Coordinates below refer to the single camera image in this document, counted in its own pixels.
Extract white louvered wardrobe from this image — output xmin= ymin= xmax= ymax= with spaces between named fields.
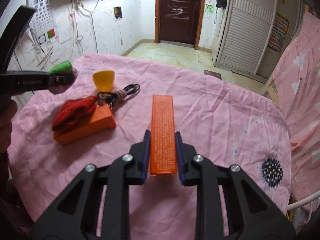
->
xmin=212 ymin=0 xmax=306 ymax=80

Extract white wall cables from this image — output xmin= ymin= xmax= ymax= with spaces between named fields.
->
xmin=67 ymin=0 xmax=103 ymax=55

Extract dark red wooden door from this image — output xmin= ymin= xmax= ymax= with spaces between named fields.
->
xmin=155 ymin=0 xmax=205 ymax=49

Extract black coiled cable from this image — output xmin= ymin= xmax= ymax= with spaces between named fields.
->
xmin=96 ymin=83 xmax=141 ymax=110

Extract brown floor scale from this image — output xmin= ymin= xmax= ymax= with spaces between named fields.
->
xmin=204 ymin=70 xmax=222 ymax=80

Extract white metal chair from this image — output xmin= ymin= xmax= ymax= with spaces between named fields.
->
xmin=287 ymin=194 xmax=319 ymax=211

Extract small yellow cup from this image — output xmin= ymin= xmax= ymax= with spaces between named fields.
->
xmin=92 ymin=70 xmax=115 ymax=92

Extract pink tablecloth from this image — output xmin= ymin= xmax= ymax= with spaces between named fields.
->
xmin=9 ymin=54 xmax=295 ymax=239

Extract colourful wall poster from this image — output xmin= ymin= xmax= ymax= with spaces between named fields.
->
xmin=268 ymin=13 xmax=289 ymax=53

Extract pink bed curtain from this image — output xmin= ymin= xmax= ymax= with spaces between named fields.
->
xmin=272 ymin=12 xmax=319 ymax=201

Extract wooden bed frame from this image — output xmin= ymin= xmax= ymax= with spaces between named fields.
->
xmin=259 ymin=75 xmax=279 ymax=104

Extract long orange box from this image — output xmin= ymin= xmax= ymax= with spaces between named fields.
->
xmin=150 ymin=95 xmax=177 ymax=176

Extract eye chart poster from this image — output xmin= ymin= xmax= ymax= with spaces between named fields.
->
xmin=27 ymin=0 xmax=58 ymax=44

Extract red knitted sock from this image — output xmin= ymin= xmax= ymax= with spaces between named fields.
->
xmin=52 ymin=95 xmax=98 ymax=131

